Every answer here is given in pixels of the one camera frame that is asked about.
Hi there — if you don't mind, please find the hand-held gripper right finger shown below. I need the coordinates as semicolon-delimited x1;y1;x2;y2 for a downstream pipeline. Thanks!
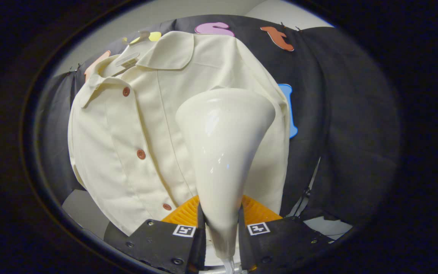
238;195;335;272

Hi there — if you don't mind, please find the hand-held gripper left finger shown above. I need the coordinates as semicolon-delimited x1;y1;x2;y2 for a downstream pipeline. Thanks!
103;195;207;274

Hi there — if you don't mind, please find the white braided steamer hose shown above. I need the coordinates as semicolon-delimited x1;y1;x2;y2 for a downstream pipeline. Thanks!
221;257;236;274

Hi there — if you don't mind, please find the cream garment steamer head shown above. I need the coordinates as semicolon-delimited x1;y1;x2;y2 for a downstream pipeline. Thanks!
175;88;276;259

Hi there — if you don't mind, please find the cream button-up shirt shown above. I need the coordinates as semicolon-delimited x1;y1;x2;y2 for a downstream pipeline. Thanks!
68;30;291;236

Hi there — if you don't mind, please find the cream clothes hanger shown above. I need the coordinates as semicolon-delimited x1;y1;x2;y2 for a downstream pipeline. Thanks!
101;30;153;76

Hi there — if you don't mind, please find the grey drawer cabinet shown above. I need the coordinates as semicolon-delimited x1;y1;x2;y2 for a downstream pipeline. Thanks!
62;189;109;240

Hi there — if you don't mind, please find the black backdrop cloth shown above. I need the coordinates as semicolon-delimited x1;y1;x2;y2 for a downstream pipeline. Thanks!
38;14;400;225

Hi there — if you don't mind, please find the thin dark cable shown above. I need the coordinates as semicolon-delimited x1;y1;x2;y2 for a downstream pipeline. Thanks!
290;157;321;217

